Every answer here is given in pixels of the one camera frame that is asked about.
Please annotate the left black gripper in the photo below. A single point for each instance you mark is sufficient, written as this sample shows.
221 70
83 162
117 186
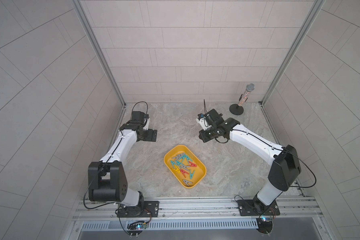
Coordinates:
148 136

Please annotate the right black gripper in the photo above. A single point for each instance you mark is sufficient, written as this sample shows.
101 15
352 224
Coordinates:
204 137

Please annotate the yellow plastic storage box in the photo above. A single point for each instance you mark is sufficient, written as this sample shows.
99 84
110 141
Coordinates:
182 155

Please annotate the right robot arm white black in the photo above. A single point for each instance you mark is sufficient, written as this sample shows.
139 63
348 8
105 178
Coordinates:
284 161

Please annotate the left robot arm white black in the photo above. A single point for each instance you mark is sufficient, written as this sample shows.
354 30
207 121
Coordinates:
107 177

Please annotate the red clothespin in box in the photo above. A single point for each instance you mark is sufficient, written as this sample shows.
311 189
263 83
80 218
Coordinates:
192 165

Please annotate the yellow clothespin in box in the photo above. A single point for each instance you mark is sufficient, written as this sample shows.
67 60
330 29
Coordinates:
176 170

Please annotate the grey clothespin in box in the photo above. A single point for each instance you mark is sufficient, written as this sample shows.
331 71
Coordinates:
187 183

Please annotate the glitter microphone on black stand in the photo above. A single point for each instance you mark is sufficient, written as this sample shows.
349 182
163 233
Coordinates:
237 109

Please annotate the left green circuit board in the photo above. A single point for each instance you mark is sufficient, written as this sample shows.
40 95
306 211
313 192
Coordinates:
136 228

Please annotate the green circuit board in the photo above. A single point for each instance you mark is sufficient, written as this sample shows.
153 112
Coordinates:
265 225
136 228

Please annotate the right green circuit board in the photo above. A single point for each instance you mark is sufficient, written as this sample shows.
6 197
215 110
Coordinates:
265 225

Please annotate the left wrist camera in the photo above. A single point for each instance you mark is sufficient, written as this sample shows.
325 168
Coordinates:
146 123

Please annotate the aluminium mounting rail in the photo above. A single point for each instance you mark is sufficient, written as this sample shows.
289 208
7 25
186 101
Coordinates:
209 208

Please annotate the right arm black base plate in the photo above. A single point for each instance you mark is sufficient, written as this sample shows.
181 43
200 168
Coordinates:
257 208

